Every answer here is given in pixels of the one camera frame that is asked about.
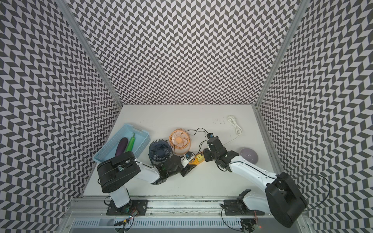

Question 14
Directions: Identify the orange power strip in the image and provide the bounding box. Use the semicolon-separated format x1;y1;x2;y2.
189;153;205;166

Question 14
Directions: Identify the black fan cable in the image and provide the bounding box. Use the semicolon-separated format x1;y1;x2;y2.
173;127;210;155

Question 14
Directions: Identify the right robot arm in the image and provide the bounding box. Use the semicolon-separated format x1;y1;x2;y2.
203;136;308;228

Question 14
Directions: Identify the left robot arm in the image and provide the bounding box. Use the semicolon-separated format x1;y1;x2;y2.
97;152;196;208

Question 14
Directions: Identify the dark blue desk fan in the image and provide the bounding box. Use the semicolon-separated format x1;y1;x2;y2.
148;139;172;165

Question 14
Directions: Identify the orange desk fan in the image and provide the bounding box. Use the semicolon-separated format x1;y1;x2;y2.
169;128;191;156

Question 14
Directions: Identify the yellow USB charger plug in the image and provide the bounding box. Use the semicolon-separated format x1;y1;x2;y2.
196;153;205;163

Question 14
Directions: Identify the purple bowl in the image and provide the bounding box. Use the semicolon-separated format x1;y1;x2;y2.
240;148;259;165

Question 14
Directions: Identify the light blue plastic basket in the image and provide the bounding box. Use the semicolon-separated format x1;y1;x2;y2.
93;124;151;163

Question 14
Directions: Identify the green cucumber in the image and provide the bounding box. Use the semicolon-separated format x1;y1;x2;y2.
125;133;136;152

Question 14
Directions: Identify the purple eggplant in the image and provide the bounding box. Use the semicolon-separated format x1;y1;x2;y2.
115;137;129;157

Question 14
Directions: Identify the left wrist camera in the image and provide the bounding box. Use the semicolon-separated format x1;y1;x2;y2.
181;151;195;168

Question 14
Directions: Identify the white power strip cord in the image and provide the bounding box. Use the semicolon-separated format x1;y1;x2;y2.
223;115;243;146

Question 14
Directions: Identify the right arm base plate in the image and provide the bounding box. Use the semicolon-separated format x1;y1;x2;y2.
223;200;255;216

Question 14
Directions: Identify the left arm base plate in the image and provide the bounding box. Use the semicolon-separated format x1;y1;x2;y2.
106;200;149;217

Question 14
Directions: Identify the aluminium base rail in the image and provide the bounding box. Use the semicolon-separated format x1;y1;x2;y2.
57;196;314;233

